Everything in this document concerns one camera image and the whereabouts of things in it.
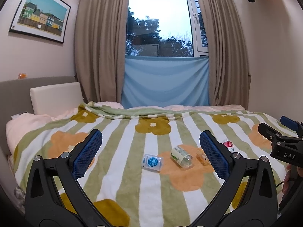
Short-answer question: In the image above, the window with white frame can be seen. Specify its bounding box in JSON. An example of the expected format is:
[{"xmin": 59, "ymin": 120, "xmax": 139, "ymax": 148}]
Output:
[{"xmin": 126, "ymin": 0, "xmax": 209, "ymax": 58}]

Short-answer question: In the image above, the left beige curtain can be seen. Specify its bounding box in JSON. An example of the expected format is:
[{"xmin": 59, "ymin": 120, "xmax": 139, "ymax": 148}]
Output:
[{"xmin": 74, "ymin": 0, "xmax": 129, "ymax": 103}]

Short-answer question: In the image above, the person's right hand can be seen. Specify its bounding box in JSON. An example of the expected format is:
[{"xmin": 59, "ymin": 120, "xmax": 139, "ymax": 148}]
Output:
[{"xmin": 282, "ymin": 165, "xmax": 292, "ymax": 195}]

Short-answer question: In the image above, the green label plastic cup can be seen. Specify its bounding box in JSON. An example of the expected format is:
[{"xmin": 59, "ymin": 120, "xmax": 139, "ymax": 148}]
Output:
[{"xmin": 170, "ymin": 146, "xmax": 193, "ymax": 169}]

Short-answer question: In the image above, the framed houses picture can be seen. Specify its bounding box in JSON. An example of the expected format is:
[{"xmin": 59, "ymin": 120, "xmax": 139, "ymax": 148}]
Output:
[{"xmin": 9, "ymin": 0, "xmax": 71, "ymax": 44}]

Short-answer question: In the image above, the small orange object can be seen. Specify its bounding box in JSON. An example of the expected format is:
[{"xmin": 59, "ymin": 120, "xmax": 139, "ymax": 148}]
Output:
[{"xmin": 18, "ymin": 73, "xmax": 27, "ymax": 79}]

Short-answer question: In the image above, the white cushion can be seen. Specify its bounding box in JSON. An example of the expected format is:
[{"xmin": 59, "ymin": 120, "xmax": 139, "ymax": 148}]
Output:
[{"xmin": 30, "ymin": 82, "xmax": 83, "ymax": 117}]

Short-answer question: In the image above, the blue cloth under window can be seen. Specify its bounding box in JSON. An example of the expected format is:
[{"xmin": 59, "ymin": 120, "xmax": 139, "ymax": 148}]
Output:
[{"xmin": 121, "ymin": 55, "xmax": 210, "ymax": 109}]

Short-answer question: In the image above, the red label plastic cup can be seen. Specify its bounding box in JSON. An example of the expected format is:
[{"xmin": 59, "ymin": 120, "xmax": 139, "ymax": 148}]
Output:
[{"xmin": 222, "ymin": 139, "xmax": 235, "ymax": 153}]

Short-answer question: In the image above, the floral striped fleece blanket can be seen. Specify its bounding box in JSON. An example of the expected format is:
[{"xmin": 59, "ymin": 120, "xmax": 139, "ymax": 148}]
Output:
[{"xmin": 13, "ymin": 101, "xmax": 300, "ymax": 227}]

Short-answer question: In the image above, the right beige curtain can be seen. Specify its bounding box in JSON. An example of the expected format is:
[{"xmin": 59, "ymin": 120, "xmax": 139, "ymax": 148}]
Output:
[{"xmin": 198, "ymin": 0, "xmax": 250, "ymax": 108}]

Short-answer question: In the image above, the orange print clear cup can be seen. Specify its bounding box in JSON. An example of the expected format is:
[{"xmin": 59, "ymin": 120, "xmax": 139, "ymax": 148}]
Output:
[{"xmin": 196, "ymin": 148, "xmax": 209, "ymax": 166}]

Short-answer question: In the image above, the beige curtain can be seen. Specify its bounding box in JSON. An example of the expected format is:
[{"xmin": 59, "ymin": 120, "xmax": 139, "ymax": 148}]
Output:
[
  {"xmin": 198, "ymin": 0, "xmax": 250, "ymax": 108},
  {"xmin": 74, "ymin": 0, "xmax": 129, "ymax": 103}
]

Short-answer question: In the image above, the grey bed headboard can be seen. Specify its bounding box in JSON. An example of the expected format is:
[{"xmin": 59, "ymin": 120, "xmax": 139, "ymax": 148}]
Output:
[{"xmin": 1, "ymin": 76, "xmax": 76, "ymax": 156}]

